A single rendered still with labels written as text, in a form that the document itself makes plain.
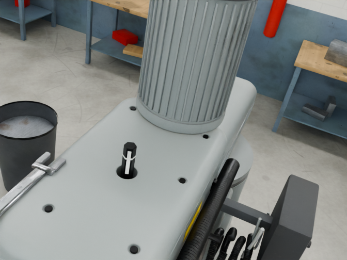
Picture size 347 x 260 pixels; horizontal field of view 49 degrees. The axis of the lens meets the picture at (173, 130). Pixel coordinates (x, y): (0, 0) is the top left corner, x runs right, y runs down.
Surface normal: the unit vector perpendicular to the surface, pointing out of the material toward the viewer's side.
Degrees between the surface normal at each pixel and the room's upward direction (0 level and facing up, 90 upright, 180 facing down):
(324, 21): 90
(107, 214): 0
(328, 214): 0
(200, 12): 90
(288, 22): 90
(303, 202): 0
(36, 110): 86
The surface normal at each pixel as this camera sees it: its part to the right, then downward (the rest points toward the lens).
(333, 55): -0.56, 0.41
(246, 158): 0.17, -0.80
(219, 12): 0.23, 0.60
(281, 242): -0.38, 0.49
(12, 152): -0.07, 0.62
